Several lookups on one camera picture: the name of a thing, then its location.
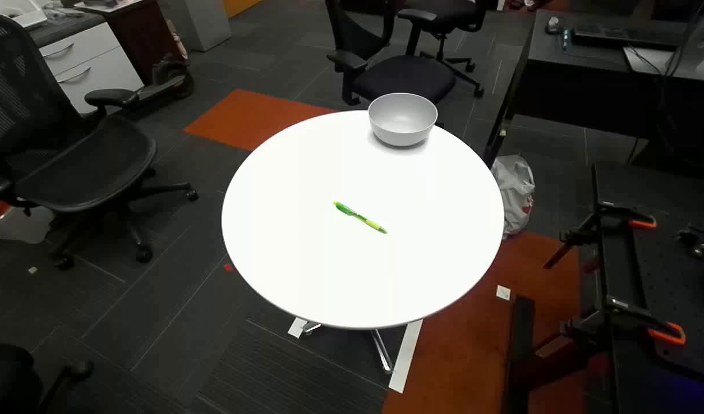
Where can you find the black keyboard on black desk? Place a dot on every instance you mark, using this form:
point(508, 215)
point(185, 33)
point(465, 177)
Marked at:
point(619, 34)

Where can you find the white plastic bag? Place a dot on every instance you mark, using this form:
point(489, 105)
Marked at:
point(515, 187)

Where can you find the green pen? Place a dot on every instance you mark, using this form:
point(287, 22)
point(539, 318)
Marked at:
point(361, 217)

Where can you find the black mesh office chair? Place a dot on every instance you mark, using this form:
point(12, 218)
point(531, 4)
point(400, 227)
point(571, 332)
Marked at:
point(85, 164)

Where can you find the black padded office chair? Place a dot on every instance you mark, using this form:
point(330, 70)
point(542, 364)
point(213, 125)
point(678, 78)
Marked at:
point(401, 73)

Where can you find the white metal table base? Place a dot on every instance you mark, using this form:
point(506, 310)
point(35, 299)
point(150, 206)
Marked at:
point(405, 357)

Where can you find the white plastic container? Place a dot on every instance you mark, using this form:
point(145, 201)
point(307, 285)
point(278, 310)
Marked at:
point(20, 227)

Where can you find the black kick scooter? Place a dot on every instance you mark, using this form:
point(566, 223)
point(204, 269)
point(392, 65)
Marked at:
point(170, 81)

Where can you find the white drawer cabinet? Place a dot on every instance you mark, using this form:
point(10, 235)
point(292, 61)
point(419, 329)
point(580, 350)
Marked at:
point(91, 70)

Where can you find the grey cabinet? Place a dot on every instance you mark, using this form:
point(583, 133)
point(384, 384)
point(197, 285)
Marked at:
point(200, 22)

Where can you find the white paper sheet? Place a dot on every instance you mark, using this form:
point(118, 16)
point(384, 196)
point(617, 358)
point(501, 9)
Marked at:
point(660, 62)

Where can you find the black office desk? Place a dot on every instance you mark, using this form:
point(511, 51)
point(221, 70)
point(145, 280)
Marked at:
point(583, 77)

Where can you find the black swivel office chair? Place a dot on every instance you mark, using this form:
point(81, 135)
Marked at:
point(445, 12)

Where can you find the grey metal bowl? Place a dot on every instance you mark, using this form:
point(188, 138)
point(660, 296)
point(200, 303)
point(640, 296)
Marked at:
point(401, 127)

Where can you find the grey computer mouse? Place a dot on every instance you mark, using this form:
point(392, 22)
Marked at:
point(554, 23)

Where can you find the small white paper piece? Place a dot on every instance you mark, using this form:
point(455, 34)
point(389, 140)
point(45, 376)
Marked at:
point(506, 292)

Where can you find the black stand table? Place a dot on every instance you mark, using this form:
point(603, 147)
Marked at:
point(676, 299)

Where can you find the black chair with armrest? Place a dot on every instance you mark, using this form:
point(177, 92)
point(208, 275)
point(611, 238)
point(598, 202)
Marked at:
point(9, 379)

